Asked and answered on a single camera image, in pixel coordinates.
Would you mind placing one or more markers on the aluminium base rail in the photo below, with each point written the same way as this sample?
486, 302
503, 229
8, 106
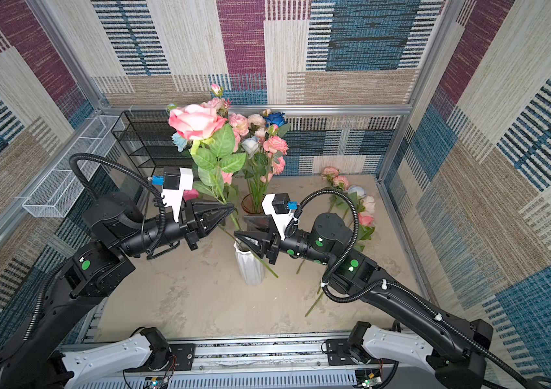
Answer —
323, 360

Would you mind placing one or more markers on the pile of artificial flowers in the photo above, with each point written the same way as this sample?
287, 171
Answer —
364, 204

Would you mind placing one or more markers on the black wire mesh shelf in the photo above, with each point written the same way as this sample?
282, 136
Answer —
146, 137

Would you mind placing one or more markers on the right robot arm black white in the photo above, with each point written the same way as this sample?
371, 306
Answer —
454, 350

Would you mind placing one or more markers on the pink ribbed glass vase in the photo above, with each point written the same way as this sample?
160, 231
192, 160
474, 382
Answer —
255, 218

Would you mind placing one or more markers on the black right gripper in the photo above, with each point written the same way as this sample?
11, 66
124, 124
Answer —
268, 243

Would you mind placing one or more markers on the pink tulip stem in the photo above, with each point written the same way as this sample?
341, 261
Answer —
266, 178

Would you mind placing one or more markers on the white single rose stem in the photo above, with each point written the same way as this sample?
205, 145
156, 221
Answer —
251, 146

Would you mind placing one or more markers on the pink rose tall stem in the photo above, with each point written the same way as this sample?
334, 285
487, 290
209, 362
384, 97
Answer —
227, 178

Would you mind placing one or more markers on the pink cream rose stem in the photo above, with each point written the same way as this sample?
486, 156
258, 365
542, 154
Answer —
223, 145

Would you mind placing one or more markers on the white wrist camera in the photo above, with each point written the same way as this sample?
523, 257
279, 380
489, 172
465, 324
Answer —
174, 182
281, 209

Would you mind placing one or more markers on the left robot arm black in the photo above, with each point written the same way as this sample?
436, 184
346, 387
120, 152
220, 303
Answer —
31, 358

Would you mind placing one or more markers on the blue rose stem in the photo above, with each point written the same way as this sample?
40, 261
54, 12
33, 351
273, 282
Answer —
277, 125

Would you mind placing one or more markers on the white ribbed ceramic vase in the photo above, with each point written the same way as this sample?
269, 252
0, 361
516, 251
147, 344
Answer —
251, 269

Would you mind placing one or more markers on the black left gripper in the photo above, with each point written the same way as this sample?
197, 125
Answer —
191, 222

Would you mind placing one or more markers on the pink carnation spray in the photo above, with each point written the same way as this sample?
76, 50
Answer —
273, 151

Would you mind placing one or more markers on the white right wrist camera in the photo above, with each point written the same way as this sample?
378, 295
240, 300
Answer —
281, 209

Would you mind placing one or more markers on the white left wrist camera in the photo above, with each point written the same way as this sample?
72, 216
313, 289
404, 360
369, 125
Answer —
174, 182

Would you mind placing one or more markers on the magenta rose stem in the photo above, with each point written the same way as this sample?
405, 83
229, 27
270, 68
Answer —
191, 194

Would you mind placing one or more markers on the white wire mesh basket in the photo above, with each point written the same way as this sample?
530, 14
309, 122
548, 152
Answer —
57, 192

